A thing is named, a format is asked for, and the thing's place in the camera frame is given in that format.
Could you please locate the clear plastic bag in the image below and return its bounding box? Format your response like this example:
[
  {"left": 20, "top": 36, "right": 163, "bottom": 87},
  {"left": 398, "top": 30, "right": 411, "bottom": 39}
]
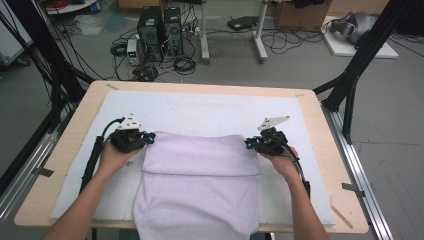
[{"left": 73, "top": 14, "right": 104, "bottom": 36}]

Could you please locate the small black cable coil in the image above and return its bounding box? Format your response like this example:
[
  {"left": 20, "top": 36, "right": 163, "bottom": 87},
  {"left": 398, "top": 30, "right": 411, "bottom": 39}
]
[{"left": 109, "top": 41, "right": 129, "bottom": 58}]

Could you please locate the person's right hand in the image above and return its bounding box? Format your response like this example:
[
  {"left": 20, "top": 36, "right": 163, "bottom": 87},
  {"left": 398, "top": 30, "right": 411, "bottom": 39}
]
[{"left": 266, "top": 146, "right": 301, "bottom": 183}]

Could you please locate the narrow black computer tower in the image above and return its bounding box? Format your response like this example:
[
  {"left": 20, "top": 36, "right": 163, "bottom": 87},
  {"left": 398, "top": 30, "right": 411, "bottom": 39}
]
[{"left": 163, "top": 6, "right": 184, "bottom": 56}]

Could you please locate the black flat device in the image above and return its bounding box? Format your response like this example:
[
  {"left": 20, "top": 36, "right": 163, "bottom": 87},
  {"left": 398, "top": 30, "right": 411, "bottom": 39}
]
[{"left": 227, "top": 15, "right": 259, "bottom": 32}]

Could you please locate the thin wooden stick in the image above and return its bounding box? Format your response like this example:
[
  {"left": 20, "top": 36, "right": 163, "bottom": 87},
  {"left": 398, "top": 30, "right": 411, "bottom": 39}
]
[{"left": 329, "top": 203, "right": 354, "bottom": 230}]

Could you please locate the white foam mat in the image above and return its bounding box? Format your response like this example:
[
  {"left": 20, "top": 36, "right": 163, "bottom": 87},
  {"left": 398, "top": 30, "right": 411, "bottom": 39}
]
[{"left": 49, "top": 89, "right": 337, "bottom": 228}]

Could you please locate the white round table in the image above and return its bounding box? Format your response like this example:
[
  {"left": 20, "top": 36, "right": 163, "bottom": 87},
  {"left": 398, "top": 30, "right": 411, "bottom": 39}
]
[{"left": 44, "top": 0, "right": 99, "bottom": 16}]

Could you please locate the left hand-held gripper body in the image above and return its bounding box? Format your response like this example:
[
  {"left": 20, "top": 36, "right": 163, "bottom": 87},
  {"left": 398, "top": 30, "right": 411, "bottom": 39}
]
[{"left": 109, "top": 113, "right": 148, "bottom": 154}]

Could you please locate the large cardboard box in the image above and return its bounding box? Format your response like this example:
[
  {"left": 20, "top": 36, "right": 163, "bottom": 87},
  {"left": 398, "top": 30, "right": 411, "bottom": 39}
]
[{"left": 273, "top": 0, "right": 333, "bottom": 32}]

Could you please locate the white power supply unit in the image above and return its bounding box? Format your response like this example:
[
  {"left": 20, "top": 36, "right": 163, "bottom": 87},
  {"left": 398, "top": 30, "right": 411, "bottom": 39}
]
[{"left": 126, "top": 38, "right": 143, "bottom": 66}]

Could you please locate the person's left hand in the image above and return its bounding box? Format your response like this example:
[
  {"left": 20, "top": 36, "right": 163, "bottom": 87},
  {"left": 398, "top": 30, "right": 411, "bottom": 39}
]
[{"left": 98, "top": 142, "right": 143, "bottom": 179}]

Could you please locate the pale pink towel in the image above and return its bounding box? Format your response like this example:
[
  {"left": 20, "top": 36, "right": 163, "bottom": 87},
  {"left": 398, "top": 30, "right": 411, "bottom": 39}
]
[{"left": 132, "top": 130, "right": 261, "bottom": 240}]

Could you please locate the wide black computer tower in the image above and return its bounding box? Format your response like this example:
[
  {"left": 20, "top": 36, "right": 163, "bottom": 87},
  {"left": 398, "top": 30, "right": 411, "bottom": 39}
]
[{"left": 137, "top": 5, "right": 164, "bottom": 63}]

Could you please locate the grey headset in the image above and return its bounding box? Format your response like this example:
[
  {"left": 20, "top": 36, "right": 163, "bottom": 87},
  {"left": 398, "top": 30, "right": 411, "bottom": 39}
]
[{"left": 329, "top": 11, "right": 379, "bottom": 44}]

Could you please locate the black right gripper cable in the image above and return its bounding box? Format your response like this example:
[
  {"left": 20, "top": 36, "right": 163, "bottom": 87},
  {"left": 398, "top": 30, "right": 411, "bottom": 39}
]
[{"left": 273, "top": 133, "right": 312, "bottom": 199}]

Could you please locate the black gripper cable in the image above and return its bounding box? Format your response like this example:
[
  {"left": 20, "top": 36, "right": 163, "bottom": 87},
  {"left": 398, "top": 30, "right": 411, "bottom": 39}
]
[
  {"left": 79, "top": 117, "right": 126, "bottom": 194},
  {"left": 273, "top": 133, "right": 312, "bottom": 199}
]

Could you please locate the black frame post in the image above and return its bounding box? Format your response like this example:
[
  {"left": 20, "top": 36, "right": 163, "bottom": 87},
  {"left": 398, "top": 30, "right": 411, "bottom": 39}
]
[
  {"left": 313, "top": 0, "right": 418, "bottom": 145},
  {"left": 0, "top": 0, "right": 96, "bottom": 134}
]

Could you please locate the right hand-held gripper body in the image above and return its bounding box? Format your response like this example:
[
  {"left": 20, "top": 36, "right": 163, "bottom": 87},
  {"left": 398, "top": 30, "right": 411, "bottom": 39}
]
[{"left": 255, "top": 115, "right": 291, "bottom": 157}]

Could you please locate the aluminium rail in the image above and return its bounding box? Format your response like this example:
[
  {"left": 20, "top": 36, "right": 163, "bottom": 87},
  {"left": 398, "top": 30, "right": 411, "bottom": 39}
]
[
  {"left": 0, "top": 99, "right": 78, "bottom": 228},
  {"left": 321, "top": 103, "right": 394, "bottom": 240}
]

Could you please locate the grey tape piece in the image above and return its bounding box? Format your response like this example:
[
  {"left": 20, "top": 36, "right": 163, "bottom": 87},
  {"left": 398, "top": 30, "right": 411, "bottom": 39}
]
[
  {"left": 34, "top": 166, "right": 55, "bottom": 178},
  {"left": 341, "top": 182, "right": 366, "bottom": 198}
]

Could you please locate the white floor board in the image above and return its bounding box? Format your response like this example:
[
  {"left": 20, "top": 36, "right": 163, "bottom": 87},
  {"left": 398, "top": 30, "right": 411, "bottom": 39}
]
[{"left": 321, "top": 15, "right": 399, "bottom": 60}]

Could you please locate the white desk frame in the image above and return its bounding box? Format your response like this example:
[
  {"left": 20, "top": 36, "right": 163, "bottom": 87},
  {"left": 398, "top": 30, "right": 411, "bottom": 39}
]
[{"left": 199, "top": 0, "right": 270, "bottom": 65}]

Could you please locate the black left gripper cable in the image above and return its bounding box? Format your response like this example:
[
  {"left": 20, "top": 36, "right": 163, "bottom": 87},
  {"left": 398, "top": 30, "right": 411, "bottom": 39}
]
[{"left": 79, "top": 117, "right": 126, "bottom": 194}]

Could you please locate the teal plastic sheet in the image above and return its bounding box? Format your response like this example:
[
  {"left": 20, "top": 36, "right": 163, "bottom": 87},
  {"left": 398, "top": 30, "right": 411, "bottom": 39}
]
[{"left": 104, "top": 11, "right": 129, "bottom": 34}]

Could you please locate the black cable bundle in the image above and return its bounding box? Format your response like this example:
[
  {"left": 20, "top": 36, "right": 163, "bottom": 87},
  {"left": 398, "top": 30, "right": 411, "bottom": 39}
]
[{"left": 133, "top": 64, "right": 159, "bottom": 83}]

